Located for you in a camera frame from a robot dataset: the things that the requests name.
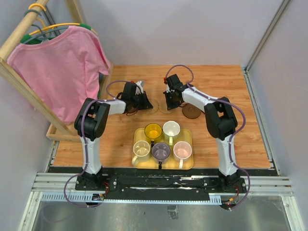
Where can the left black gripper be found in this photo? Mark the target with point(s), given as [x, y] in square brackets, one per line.
[146, 104]

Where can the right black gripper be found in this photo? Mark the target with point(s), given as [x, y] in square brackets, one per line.
[169, 105]

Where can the large woven rattan coaster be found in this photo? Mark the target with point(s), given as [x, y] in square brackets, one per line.
[154, 109]

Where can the small woven rattan coaster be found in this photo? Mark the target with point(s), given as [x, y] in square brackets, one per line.
[163, 108]

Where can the brown wooden coaster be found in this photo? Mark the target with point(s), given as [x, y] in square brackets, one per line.
[191, 112]

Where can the white cup green handle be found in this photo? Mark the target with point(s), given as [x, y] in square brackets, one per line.
[171, 130]

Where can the pink cup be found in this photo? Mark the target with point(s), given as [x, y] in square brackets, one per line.
[182, 151]

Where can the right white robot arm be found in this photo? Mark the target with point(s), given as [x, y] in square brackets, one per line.
[220, 121]

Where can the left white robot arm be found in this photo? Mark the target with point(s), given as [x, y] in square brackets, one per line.
[90, 124]

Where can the yellow cup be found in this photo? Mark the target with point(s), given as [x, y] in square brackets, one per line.
[153, 133]

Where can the cream cup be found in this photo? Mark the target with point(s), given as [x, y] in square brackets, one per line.
[141, 152]

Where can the purple cup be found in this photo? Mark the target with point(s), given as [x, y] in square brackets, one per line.
[161, 153]

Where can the yellow plastic tray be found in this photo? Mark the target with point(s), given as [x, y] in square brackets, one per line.
[171, 164]

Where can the pink t-shirt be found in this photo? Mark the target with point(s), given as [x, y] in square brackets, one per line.
[64, 71]

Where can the grey clothes hanger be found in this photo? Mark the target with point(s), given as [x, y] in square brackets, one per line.
[41, 30]

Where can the yellow clothes hanger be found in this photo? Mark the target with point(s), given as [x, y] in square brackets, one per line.
[75, 12]

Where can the green clothes hanger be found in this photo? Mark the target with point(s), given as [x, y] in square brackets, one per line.
[41, 37]

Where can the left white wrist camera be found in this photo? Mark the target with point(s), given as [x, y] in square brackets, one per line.
[139, 89]

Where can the aluminium frame post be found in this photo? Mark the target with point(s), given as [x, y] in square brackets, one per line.
[268, 32]

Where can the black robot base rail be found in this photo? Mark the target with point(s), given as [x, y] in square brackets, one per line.
[161, 185]

